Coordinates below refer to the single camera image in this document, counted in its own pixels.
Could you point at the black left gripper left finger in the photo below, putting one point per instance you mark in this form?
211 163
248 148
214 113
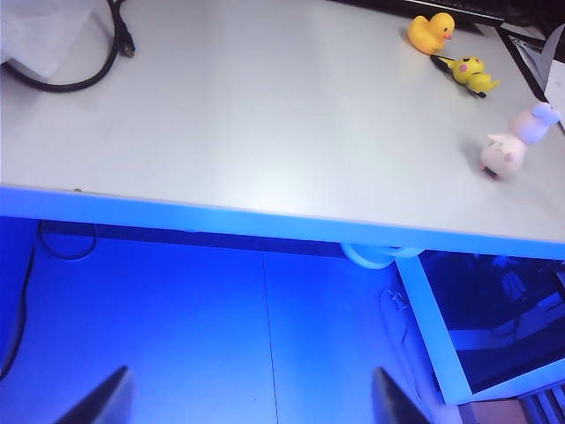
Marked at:
106 404

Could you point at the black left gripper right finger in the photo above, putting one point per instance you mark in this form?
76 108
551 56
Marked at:
395 404

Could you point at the pink white doll figure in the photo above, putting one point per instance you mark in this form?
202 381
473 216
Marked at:
503 152

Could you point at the yellow Pichu figure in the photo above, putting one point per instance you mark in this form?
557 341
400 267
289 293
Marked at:
470 73

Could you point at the black flat strip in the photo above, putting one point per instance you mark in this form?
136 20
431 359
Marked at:
521 62

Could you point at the yellow rubber duck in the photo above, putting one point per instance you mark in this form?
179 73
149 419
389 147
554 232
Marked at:
428 33

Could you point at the white plastic bag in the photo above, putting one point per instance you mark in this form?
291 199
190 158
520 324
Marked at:
35 31

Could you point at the white under-desk cabinet frame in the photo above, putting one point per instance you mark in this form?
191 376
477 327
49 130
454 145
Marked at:
424 309

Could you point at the white round desk bracket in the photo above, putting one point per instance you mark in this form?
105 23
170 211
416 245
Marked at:
366 258

